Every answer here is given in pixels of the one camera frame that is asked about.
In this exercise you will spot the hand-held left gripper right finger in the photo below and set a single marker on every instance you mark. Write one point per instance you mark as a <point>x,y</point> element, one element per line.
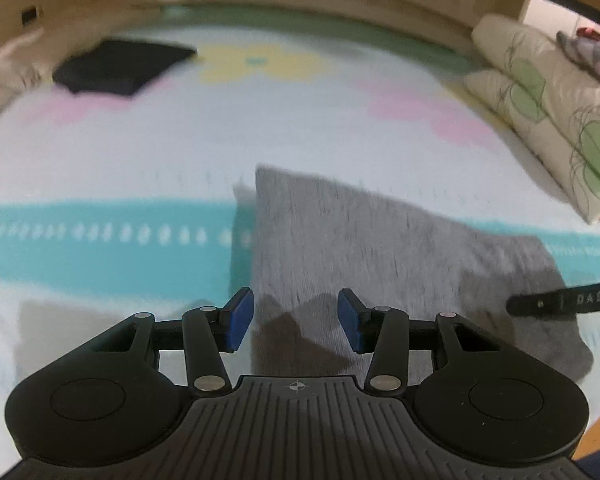
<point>351,322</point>

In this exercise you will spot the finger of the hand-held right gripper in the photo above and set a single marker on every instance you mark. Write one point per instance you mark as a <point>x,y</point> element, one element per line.
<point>555,302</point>

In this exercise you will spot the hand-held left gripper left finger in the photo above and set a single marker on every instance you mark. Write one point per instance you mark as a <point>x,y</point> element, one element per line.
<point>240,320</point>

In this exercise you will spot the grey pants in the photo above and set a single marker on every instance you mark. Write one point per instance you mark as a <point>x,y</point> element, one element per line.
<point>355,240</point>

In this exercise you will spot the pile of clothes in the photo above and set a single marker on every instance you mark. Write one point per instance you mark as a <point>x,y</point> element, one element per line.
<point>592,55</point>

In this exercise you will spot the black folded garment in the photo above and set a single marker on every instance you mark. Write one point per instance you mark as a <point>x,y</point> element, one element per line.
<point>120,67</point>

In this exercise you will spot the beige duvet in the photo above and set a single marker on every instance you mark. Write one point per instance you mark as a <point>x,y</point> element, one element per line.
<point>5,70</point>

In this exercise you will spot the black wall socket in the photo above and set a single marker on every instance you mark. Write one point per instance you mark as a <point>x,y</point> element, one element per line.
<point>28,15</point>

